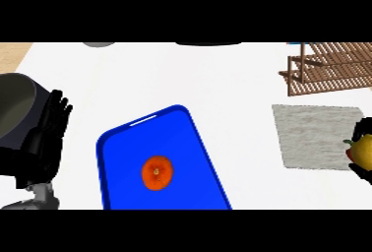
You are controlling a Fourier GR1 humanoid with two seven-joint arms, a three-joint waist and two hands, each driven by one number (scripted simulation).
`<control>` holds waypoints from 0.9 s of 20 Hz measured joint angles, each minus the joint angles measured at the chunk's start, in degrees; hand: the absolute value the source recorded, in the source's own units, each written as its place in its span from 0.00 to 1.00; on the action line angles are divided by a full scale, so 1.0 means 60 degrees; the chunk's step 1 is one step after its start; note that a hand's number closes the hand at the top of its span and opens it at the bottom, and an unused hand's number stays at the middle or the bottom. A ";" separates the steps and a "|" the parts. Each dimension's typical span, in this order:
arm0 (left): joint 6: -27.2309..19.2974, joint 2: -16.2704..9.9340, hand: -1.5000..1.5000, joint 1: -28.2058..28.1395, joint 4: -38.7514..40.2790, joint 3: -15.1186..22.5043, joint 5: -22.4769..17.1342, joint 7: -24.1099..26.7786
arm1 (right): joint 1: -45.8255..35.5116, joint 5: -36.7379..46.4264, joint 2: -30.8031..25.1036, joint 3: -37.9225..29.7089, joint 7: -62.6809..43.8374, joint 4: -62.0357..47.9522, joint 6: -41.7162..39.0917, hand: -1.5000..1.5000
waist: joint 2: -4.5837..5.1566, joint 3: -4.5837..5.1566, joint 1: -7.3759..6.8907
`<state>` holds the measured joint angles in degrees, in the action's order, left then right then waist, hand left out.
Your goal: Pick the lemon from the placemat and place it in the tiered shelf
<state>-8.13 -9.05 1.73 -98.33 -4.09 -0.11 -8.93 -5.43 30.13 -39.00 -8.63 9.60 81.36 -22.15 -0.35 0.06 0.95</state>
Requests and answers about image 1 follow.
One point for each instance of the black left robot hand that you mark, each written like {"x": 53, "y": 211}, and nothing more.
{"x": 45, "y": 138}

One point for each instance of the yellow lemon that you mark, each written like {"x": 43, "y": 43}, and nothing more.
{"x": 363, "y": 152}

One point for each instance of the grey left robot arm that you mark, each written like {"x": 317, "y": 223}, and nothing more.
{"x": 37, "y": 198}

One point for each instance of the grey placemat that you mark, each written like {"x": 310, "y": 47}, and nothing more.
{"x": 314, "y": 136}

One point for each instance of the brown wooden tiered shelf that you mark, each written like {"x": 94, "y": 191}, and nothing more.
{"x": 329, "y": 67}

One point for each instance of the dark grey pot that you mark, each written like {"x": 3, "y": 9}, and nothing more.
{"x": 16, "y": 110}

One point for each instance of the orange fruit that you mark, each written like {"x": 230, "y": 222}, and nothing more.
{"x": 156, "y": 173}

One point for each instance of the blue cutting board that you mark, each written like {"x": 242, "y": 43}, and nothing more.
{"x": 164, "y": 164}

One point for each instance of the grey round object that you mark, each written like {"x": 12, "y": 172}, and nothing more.
{"x": 99, "y": 44}

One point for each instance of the black round object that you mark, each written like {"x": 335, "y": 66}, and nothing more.
{"x": 208, "y": 43}

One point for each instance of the red fruit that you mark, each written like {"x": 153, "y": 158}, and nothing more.
{"x": 348, "y": 154}

